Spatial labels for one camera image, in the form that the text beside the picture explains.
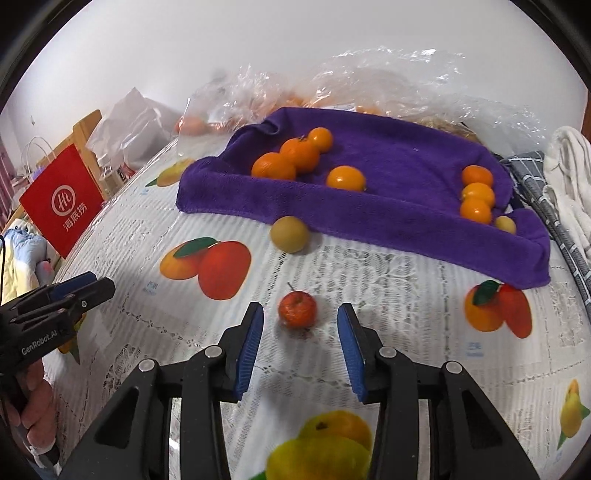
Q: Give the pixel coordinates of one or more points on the fruit printed tablecloth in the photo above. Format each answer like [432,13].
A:
[369,277]

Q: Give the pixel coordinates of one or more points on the pile of brown longans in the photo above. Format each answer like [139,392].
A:
[443,125]

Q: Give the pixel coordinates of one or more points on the person's left hand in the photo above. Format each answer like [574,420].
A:
[41,406]

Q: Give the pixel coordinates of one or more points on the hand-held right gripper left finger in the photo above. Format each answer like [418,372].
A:
[251,341]

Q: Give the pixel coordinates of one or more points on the white knitted cloth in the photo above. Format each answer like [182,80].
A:
[572,184]

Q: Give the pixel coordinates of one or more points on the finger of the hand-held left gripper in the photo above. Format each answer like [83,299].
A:
[69,286]
[92,295]

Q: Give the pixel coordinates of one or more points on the pile of bagged orange fruit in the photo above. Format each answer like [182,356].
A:
[191,125]

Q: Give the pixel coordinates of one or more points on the white plastic bag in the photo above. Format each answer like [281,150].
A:
[134,124]

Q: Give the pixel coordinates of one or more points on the pink curtain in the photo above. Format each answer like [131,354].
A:
[5,184]

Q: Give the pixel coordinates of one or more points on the small yellow fruit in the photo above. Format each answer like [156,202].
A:
[505,225]

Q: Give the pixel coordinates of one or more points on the small red apple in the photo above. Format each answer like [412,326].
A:
[298,310]

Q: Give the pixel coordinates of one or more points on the red paper bag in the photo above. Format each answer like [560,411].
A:
[60,203]

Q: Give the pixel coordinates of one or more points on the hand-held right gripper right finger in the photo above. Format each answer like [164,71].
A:
[351,350]

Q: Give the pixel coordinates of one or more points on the purple towel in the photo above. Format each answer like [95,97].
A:
[406,161]

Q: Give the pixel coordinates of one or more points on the light blue printed fabric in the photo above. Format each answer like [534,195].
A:
[23,244]

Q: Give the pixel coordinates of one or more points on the large clear plastic bag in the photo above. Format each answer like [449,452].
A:
[415,78]

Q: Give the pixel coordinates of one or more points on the yellow-green round fruit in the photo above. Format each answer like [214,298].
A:
[289,234]

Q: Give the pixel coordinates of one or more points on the grey checked cloth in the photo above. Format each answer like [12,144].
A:
[526,167]

